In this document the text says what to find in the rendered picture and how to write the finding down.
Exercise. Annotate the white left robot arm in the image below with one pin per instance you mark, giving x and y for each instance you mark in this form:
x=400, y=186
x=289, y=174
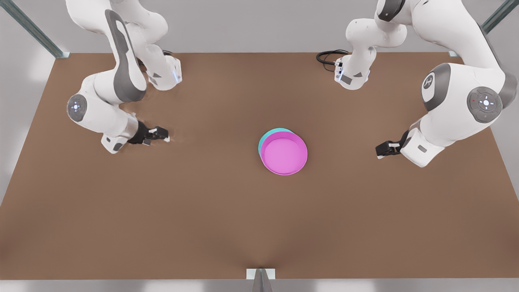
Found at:
x=454, y=101

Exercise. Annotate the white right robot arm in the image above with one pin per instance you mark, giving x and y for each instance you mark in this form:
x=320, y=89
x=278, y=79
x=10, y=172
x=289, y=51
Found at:
x=101, y=89

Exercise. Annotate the pink plate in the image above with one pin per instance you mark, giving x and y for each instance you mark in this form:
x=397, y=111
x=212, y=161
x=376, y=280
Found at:
x=284, y=153

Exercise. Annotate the blue plate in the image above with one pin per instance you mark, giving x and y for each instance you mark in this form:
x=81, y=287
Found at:
x=265, y=140

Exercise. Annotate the silver frame post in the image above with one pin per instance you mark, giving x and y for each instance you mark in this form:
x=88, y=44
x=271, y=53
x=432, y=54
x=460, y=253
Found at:
x=32, y=27
x=260, y=281
x=496, y=16

